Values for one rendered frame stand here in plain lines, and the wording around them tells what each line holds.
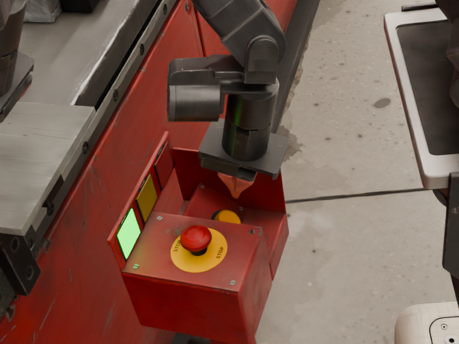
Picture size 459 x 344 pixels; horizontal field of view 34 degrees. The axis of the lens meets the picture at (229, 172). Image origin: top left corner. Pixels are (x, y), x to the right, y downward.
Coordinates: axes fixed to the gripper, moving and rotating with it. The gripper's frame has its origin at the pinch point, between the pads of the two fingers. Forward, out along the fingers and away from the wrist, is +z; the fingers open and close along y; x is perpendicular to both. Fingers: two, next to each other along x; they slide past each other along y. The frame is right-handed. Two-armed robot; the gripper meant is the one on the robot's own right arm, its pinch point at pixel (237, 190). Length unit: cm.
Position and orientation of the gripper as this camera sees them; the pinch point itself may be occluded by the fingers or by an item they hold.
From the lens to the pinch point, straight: 100.8
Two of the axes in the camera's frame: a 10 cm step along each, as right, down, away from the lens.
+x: -2.9, 7.1, -6.5
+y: -9.5, -2.8, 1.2
